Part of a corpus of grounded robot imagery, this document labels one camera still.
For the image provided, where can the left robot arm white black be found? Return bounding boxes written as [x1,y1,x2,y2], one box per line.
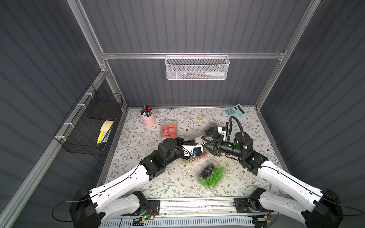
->
[69,138,203,228]

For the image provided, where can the clear box mixed grapes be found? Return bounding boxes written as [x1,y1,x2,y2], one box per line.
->
[182,152,207,163]

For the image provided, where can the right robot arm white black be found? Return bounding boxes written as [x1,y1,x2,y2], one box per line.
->
[199,132,344,228]

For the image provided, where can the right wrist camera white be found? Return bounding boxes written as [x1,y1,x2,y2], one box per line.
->
[217,127,227,137]

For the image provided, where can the white sticker sheet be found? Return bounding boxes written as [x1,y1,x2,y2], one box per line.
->
[183,136,207,156]

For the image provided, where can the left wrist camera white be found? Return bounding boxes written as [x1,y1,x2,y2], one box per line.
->
[192,145,204,157]

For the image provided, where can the teal calculator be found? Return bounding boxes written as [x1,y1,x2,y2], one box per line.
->
[224,104,247,118]

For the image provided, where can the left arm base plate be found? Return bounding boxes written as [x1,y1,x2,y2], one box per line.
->
[123,199,161,217]

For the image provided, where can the clear box blueberries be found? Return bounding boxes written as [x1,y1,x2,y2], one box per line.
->
[203,122,219,135]

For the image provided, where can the black wire wall basket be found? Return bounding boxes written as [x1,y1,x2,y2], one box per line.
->
[54,85,123,156]

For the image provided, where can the yellow sticky notes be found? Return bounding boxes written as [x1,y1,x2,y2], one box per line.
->
[97,120,114,145]

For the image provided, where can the clear box green black grapes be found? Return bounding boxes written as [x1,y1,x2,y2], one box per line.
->
[196,160,226,192]

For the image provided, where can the pink pen cup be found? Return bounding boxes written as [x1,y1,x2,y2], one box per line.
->
[140,106,156,128]

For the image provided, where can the clear box red fruit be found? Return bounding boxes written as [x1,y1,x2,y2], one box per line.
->
[160,119,178,140]

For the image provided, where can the white wire mesh basket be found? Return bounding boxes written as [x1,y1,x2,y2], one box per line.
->
[164,55,231,80]

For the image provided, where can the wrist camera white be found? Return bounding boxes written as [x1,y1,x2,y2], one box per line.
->
[192,145,204,157]
[217,127,227,137]

